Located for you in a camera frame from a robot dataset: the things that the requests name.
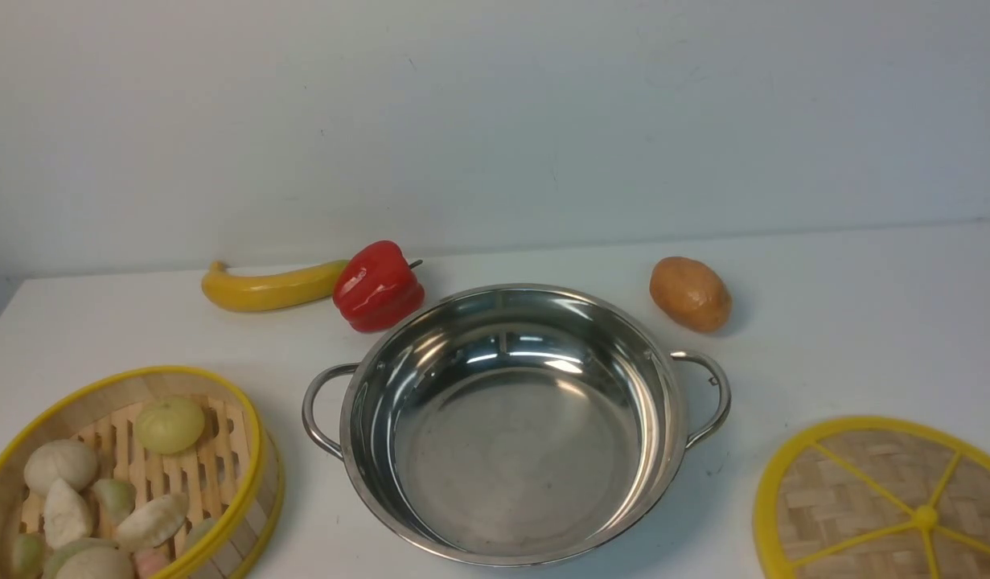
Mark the yellow rimmed bamboo steamer basket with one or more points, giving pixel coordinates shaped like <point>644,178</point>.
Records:
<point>234,473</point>

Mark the yellow woven bamboo steamer lid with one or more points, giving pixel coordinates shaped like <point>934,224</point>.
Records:
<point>874,497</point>

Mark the stainless steel pot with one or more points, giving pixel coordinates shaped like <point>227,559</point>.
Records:
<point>515,426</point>

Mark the red bell pepper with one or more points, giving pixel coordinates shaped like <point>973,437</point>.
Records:
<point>377,289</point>

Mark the brown potato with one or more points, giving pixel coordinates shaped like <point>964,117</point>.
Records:
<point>690,293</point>

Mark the yellow banana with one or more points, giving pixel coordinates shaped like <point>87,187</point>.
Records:
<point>251,294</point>

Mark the yellow-green round bun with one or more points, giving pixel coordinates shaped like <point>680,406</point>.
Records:
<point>169,426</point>

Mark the light green dumpling at rim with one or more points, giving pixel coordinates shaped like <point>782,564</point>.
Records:
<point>195,535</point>

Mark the white crescent dumpling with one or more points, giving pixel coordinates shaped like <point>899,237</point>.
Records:
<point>154,523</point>

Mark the pink dumpling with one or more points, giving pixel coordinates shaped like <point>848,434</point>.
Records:
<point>149,562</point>

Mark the white round bun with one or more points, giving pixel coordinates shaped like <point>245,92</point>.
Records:
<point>70,460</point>
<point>97,562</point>

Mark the pale green dumpling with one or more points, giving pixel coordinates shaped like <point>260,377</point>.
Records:
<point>59,556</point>

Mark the small green dumpling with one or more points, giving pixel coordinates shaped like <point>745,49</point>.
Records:
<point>27,556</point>

